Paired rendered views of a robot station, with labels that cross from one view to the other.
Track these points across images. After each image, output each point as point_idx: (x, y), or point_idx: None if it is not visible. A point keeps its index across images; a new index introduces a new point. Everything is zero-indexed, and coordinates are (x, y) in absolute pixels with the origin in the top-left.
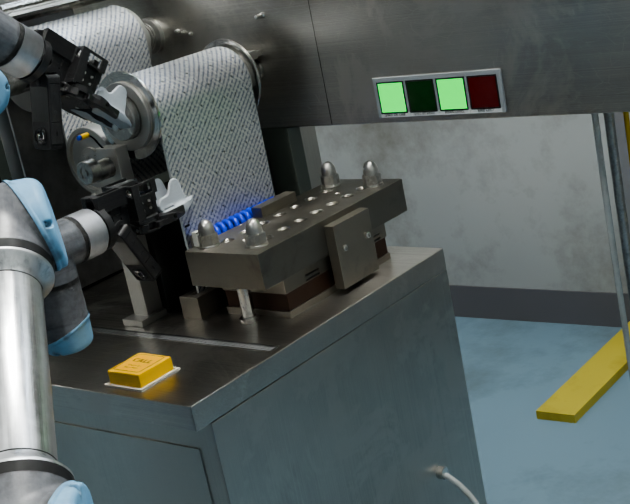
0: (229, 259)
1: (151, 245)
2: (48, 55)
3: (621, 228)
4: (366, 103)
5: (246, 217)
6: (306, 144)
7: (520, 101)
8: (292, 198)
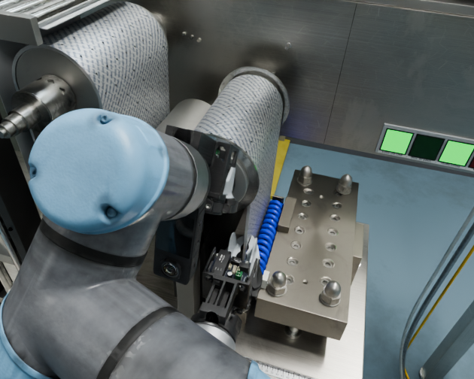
0: (310, 316)
1: (202, 268)
2: (209, 183)
3: None
4: (366, 137)
5: (272, 231)
6: None
7: None
8: (295, 204)
